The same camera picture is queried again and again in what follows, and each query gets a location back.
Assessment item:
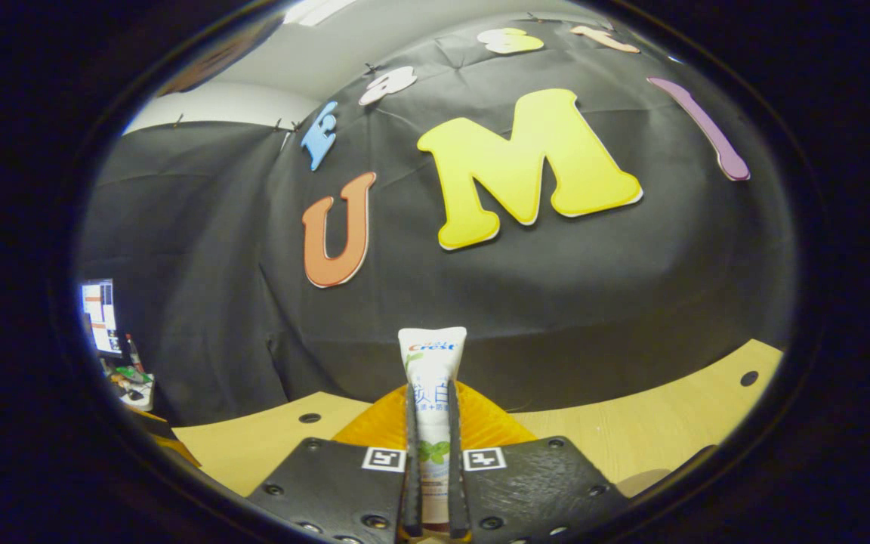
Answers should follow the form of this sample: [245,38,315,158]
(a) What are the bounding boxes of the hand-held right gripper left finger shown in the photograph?
[246,384,422,544]

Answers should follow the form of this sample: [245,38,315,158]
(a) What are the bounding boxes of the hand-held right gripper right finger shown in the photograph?
[446,380,630,544]

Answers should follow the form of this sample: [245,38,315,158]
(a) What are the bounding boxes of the white toothpaste tube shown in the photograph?
[397,326,468,530]

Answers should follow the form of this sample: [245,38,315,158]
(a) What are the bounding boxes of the wooden desktop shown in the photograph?
[171,338,785,501]

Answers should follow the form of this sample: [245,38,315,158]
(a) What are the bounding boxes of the cluttered white side desk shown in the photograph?
[101,332,156,413]

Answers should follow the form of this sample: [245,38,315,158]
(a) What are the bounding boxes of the computer monitor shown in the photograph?
[79,278,123,357]

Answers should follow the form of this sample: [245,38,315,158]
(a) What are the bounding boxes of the black backdrop cloth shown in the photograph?
[76,11,798,428]

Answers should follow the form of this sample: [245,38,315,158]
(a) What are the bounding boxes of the ceiling light panel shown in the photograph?
[282,0,360,27]

